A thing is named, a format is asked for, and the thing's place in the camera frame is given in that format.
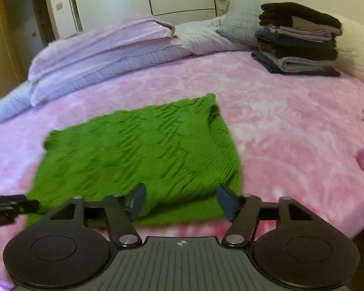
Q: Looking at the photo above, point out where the green knitted sweater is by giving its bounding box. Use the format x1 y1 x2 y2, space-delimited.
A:
28 93 242 226

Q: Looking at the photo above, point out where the pink rose blanket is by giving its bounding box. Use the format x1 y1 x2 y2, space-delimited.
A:
0 49 364 289

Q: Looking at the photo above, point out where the lilac lower pillow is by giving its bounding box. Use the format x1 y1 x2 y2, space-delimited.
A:
30 38 192 107

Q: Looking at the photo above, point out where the lilac pillow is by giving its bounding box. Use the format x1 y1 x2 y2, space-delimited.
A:
27 14 175 83
30 38 192 107

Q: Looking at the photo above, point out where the wooden door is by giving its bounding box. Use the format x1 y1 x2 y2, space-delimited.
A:
0 0 25 98

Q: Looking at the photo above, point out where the stack of folded clothes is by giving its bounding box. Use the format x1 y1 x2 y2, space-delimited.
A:
251 2 343 78

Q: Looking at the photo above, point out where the lilac top pillow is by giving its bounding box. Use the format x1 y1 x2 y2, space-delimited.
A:
27 14 175 83

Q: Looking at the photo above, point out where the grey checked cushion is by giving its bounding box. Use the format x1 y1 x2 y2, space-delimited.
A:
216 0 268 47

